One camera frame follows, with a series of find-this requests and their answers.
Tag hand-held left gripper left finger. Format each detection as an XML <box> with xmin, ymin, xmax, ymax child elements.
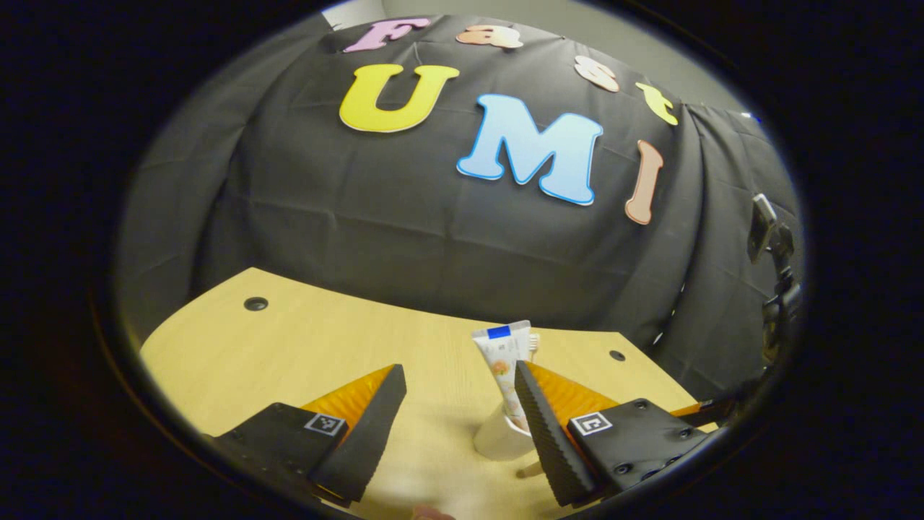
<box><xmin>209</xmin><ymin>363</ymin><xmax>409</xmax><ymax>508</ymax></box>

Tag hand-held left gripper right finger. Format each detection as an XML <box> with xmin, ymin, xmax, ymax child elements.
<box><xmin>514</xmin><ymin>360</ymin><xmax>723</xmax><ymax>508</ymax></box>

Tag white cup with wooden handle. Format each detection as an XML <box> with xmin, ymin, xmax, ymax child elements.
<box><xmin>473</xmin><ymin>401</ymin><xmax>547</xmax><ymax>481</ymax></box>

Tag white toothpaste tube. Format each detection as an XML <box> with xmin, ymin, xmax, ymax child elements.
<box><xmin>471</xmin><ymin>320</ymin><xmax>533</xmax><ymax>434</ymax></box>

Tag wooden desktop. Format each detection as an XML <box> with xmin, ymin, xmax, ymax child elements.
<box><xmin>139</xmin><ymin>267</ymin><xmax>719</xmax><ymax>520</ymax></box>

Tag black tripod stand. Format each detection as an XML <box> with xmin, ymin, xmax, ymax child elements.
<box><xmin>746</xmin><ymin>193</ymin><xmax>803</xmax><ymax>362</ymax></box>

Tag black backdrop cloth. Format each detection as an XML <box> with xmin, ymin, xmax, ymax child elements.
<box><xmin>115</xmin><ymin>14</ymin><xmax>806</xmax><ymax>405</ymax></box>

